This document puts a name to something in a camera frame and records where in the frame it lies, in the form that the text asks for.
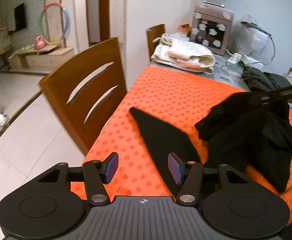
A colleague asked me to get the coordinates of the black garment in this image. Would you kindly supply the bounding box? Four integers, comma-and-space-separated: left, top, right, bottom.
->
130, 92, 292, 196

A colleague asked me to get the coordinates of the dark grey clothes pile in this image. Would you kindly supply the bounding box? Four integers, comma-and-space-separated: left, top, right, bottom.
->
241, 67, 291, 92

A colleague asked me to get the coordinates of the white charger adapter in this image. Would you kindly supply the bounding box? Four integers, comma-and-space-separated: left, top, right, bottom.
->
226, 53, 241, 67

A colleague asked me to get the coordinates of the near wooden chair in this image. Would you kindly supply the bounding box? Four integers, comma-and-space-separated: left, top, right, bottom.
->
39, 37, 127, 155

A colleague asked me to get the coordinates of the wooden chair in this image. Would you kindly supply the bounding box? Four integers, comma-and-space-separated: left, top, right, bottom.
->
39, 37, 127, 155
146, 24, 166, 58

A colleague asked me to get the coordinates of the orange patterned tablecloth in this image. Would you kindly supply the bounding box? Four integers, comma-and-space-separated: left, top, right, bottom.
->
70, 65, 292, 227

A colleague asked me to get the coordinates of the folded cream blanket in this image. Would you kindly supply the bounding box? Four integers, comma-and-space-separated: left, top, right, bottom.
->
151, 33, 215, 74

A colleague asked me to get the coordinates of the low wooden tv cabinet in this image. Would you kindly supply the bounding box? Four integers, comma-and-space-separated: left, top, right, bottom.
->
8, 45, 74, 69

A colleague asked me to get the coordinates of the pink kettlebell toy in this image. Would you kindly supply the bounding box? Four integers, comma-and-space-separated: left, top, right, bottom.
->
34, 36, 45, 50

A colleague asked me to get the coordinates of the far wooden chair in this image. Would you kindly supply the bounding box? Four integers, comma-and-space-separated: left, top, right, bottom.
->
146, 24, 166, 58

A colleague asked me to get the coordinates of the colourful hula hoop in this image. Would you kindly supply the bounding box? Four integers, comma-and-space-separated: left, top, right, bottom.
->
38, 2, 70, 46

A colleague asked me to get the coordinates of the wall television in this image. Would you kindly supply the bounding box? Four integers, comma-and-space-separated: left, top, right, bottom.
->
14, 3, 27, 31

